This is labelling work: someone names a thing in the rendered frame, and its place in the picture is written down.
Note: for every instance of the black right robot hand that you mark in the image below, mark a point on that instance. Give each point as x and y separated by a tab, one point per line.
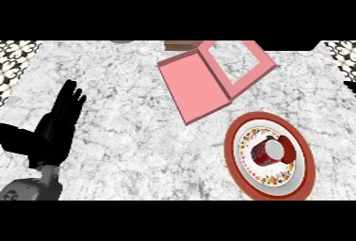
351	87

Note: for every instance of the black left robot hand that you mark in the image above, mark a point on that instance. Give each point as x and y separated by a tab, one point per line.
55	135

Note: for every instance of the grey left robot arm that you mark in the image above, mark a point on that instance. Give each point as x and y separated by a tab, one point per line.
33	188

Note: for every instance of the red can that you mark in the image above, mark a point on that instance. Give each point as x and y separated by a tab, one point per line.
262	154

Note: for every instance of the pink cardboard box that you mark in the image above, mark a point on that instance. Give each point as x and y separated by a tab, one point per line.
194	84

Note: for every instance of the white floral rimmed plate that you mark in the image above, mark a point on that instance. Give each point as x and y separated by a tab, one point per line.
250	169

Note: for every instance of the red bell pepper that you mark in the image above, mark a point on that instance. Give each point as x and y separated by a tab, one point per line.
290	152

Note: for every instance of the red oval placemat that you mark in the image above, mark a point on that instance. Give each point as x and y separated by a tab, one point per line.
308	169

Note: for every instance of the grey round object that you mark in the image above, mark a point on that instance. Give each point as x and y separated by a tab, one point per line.
122	41

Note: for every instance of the brown wooden block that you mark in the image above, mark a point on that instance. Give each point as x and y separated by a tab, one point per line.
182	45

